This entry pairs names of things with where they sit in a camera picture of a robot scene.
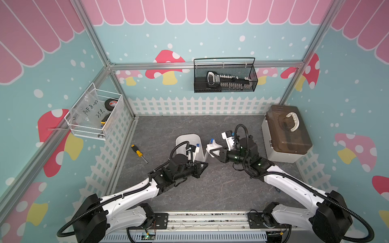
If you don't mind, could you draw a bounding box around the white rectangular plastic tray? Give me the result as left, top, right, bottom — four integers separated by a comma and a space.
175, 134, 206, 162

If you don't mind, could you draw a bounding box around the white wire wall basket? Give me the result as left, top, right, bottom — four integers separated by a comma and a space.
64, 84, 126, 141

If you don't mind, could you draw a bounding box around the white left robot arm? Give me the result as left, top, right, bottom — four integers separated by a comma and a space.
56, 154, 208, 243

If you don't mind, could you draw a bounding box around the black wire mesh basket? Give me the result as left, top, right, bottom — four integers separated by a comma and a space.
193, 57, 258, 93

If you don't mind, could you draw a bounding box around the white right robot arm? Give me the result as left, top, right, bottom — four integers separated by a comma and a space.
207, 137, 375, 243

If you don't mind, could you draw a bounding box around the white wiping cloth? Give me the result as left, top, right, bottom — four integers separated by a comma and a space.
206, 139, 223, 158

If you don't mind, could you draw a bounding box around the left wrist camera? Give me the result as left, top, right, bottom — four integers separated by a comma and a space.
186, 144, 200, 162

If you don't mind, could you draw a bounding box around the yellow black screwdriver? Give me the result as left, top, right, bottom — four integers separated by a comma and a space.
131, 144, 149, 164

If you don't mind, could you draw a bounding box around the brown lidded storage box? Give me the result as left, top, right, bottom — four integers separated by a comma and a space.
261, 105, 313, 163

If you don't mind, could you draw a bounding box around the clear labelled plastic bag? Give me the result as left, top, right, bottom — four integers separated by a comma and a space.
69, 90, 107, 129

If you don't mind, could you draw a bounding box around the black socket tool set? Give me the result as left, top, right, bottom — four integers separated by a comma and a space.
206, 71, 252, 91

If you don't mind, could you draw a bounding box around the black tape roll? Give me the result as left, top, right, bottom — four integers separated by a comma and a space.
104, 99, 118, 112

